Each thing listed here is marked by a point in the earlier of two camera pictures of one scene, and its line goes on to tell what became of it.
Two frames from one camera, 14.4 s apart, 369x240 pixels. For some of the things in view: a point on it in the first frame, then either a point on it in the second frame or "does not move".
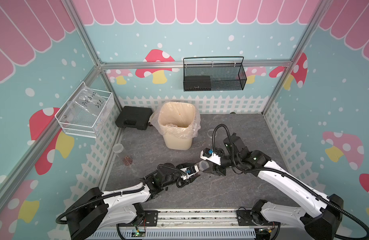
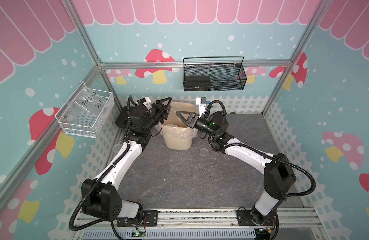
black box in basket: x=197 y=83 does not move
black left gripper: x=182 y=165 -> x=162 y=111
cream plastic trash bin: x=176 y=121 does not move
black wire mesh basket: x=213 y=73 does not move
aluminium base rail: x=221 y=224 does not move
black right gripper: x=219 y=169 -> x=193 y=116
